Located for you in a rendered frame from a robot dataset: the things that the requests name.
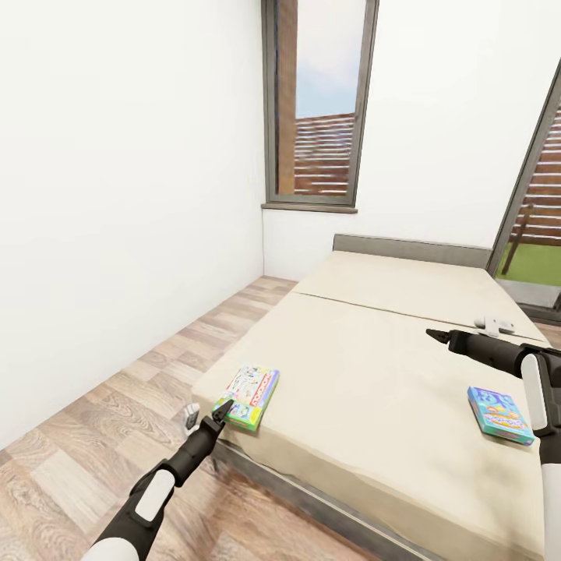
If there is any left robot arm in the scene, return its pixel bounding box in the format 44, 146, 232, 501
80, 399, 235, 561

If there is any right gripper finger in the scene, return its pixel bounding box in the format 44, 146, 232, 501
425, 329, 452, 344

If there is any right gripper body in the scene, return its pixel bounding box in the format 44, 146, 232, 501
447, 329, 505, 369

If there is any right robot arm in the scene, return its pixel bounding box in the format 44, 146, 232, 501
425, 314, 561, 561

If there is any board game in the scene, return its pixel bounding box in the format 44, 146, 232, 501
211, 362, 281, 432
467, 386, 535, 446

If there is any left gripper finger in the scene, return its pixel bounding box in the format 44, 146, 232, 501
212, 399, 235, 427

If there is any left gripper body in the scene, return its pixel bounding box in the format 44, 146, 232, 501
178, 415, 223, 470

